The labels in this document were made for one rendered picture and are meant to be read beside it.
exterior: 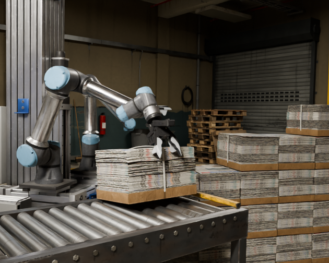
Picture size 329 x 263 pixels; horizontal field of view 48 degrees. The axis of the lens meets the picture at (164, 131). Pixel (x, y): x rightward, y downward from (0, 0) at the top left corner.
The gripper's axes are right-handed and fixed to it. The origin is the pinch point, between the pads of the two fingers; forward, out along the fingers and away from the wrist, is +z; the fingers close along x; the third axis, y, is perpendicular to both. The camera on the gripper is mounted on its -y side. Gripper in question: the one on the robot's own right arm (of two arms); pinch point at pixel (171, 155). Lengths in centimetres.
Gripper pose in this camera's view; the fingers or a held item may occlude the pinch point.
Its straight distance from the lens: 157.3
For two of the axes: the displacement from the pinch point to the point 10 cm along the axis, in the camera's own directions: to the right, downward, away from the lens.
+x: -8.0, 0.3, -6.1
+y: -5.1, 5.1, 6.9
